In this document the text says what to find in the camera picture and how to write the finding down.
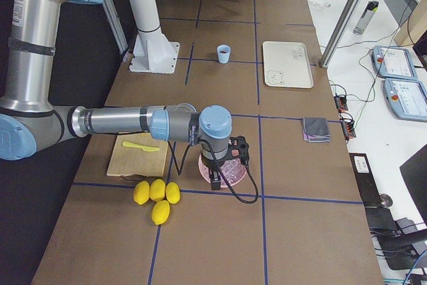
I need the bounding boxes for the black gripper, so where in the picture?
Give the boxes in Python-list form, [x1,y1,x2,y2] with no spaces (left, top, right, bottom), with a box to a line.
[199,135,250,190]

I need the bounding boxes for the light blue plastic cup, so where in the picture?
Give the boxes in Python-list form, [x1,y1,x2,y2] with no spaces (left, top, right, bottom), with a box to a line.
[217,44,231,64]

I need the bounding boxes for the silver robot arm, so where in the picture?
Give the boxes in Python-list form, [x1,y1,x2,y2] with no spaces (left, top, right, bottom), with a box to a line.
[1,0,250,190]

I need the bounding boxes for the clear ice cubes pile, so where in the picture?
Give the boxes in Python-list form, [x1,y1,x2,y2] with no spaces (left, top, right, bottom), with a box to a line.
[220,160,246,184]

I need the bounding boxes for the pink bowl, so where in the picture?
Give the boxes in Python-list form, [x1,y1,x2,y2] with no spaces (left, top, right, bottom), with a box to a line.
[198,156,247,186]

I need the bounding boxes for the whole lemon right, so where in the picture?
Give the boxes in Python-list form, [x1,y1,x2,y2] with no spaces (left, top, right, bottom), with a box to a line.
[165,182,181,204]

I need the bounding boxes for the whole lemon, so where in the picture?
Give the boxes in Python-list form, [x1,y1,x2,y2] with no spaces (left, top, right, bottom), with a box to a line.
[149,179,166,202]
[165,182,181,204]
[151,200,170,226]
[133,181,150,205]

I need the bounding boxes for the whole lemon middle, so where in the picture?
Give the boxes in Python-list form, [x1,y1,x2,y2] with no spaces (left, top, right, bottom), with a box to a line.
[149,179,166,202]

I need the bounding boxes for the whole lemon front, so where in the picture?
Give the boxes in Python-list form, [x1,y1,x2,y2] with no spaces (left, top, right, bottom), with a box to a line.
[151,200,170,226]

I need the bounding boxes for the yellow plastic knife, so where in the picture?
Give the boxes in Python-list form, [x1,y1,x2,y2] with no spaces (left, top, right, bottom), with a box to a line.
[122,141,160,152]

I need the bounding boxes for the whole lemon far left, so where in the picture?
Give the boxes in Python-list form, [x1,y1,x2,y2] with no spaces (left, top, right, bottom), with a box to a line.
[133,181,150,205]

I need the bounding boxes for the wooden cutting board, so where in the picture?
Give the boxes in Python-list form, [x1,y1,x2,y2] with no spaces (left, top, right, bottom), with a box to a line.
[107,133,167,178]

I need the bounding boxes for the cream bear tray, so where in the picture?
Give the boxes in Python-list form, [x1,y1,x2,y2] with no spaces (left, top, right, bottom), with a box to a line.
[262,41,314,89]

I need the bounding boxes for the grey folded cloth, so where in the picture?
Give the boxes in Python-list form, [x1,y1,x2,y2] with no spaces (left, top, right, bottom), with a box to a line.
[302,117,331,143]

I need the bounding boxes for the clear water bottle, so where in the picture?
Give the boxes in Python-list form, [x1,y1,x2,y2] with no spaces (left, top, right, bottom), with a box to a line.
[353,1,379,35]

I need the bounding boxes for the upper teach pendant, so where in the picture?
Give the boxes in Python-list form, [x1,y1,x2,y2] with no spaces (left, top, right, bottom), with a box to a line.
[372,45,418,80]

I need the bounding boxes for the teach pendant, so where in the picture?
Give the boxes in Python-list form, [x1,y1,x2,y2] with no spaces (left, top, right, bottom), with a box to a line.
[384,78,426,122]
[372,45,418,80]

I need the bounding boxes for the lower teach pendant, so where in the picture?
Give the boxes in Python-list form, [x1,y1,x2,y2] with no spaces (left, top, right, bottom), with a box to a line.
[384,78,426,122]

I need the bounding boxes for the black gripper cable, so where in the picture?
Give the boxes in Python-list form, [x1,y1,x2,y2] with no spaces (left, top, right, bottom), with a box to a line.
[168,139,260,204]

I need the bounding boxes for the aluminium frame post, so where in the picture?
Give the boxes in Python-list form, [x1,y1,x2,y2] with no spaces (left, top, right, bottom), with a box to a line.
[319,0,360,68]

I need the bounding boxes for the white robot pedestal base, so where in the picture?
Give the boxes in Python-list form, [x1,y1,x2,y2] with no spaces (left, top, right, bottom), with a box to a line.
[129,0,179,74]

